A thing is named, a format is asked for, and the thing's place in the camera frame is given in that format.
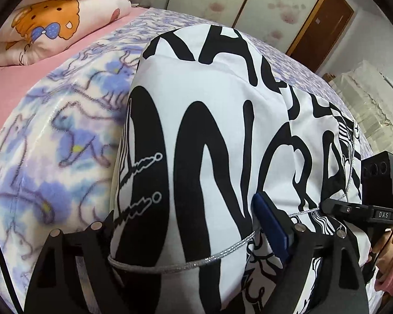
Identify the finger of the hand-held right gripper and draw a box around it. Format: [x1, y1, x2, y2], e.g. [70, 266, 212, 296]
[320, 198, 374, 218]

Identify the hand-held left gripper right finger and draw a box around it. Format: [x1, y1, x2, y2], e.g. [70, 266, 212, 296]
[252, 192, 369, 314]

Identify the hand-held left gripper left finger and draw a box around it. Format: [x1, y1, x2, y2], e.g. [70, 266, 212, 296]
[24, 220, 128, 314]

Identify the black white printed jacket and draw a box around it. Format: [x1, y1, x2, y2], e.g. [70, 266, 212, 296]
[110, 23, 372, 314]

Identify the person's right hand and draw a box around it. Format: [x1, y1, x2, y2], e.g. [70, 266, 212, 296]
[375, 233, 393, 271]

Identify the purple cat print blanket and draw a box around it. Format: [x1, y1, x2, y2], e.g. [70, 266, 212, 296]
[0, 7, 374, 314]

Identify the pink bed sheet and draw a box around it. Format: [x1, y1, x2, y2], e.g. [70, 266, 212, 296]
[0, 7, 148, 151]

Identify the brown wooden door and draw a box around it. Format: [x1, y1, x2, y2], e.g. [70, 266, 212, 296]
[286, 0, 354, 66]

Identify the rolled bear print quilt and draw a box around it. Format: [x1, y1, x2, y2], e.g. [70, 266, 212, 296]
[0, 0, 140, 68]

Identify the floral sliding door wardrobe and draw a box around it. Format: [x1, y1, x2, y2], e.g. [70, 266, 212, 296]
[131, 0, 336, 56]

